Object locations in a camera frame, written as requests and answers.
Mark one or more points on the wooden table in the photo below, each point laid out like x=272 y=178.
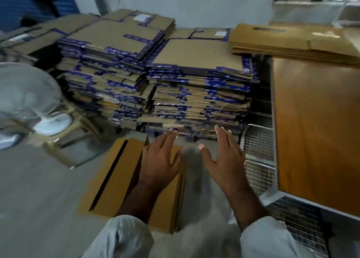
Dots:
x=315 y=131

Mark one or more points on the person's left hand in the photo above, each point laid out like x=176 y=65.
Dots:
x=160 y=165

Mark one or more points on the person's left forearm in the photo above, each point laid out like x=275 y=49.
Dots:
x=140 y=201

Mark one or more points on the brown cardboard box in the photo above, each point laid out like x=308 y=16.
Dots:
x=281 y=38

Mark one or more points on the person's right forearm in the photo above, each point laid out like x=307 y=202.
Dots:
x=247 y=207

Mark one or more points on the assembled boxes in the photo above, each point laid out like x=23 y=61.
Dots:
x=112 y=176

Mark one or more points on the person's right hand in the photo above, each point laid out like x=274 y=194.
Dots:
x=228 y=165

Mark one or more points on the person's light grey shirt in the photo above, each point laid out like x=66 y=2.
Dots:
x=118 y=238

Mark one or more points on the beige plastic chair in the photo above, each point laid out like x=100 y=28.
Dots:
x=73 y=137

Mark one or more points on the blue roller shutter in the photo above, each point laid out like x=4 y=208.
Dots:
x=22 y=2

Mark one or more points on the large white table fan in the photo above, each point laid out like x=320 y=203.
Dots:
x=25 y=92

